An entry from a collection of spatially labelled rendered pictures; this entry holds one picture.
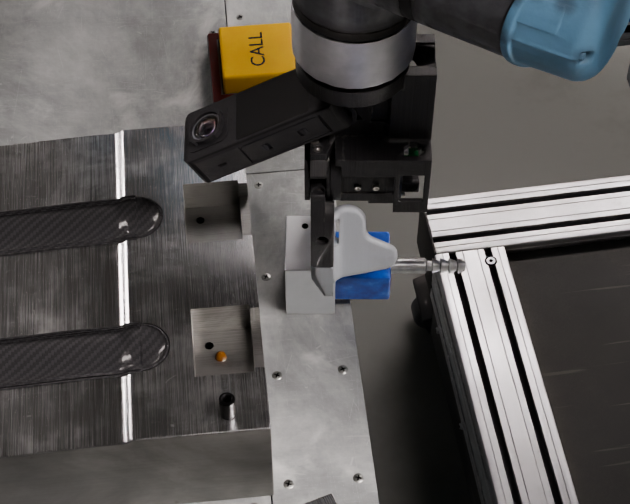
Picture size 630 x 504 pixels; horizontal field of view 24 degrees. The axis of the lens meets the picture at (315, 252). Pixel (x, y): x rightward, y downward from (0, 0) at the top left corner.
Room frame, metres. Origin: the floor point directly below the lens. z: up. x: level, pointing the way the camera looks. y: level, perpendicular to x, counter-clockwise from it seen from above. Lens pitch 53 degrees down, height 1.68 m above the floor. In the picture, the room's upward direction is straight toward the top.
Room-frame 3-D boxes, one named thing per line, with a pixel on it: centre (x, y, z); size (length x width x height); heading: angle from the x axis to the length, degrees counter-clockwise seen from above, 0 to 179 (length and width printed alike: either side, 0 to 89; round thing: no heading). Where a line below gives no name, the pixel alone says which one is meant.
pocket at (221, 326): (0.53, 0.06, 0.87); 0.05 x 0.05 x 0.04; 6
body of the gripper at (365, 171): (0.64, -0.03, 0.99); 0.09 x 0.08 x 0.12; 90
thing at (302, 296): (0.63, -0.04, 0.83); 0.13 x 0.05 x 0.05; 90
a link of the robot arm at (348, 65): (0.64, -0.02, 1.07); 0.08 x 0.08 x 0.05
